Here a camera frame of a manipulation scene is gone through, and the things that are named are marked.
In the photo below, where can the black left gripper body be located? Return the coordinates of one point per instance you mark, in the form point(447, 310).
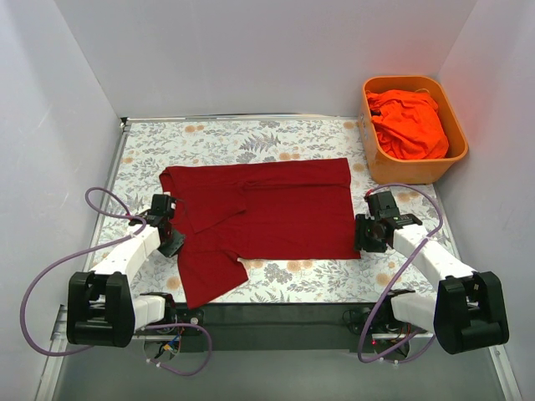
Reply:
point(170, 243)

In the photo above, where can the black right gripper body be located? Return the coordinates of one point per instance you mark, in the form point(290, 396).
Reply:
point(364, 237)

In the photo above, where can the dark red t-shirt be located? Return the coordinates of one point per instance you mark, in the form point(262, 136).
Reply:
point(286, 210)

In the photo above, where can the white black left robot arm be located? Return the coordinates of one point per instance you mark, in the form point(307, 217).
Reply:
point(102, 311)

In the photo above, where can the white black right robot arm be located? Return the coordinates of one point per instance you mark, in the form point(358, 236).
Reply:
point(468, 311)

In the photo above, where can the orange plastic basket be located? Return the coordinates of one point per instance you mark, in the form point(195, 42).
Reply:
point(385, 169)

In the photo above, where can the bright orange t-shirt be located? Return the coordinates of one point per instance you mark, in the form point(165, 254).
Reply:
point(407, 124)

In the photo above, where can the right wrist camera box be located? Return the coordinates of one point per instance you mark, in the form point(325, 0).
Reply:
point(382, 205)

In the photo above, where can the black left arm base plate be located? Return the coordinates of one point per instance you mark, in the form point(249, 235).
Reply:
point(193, 317)

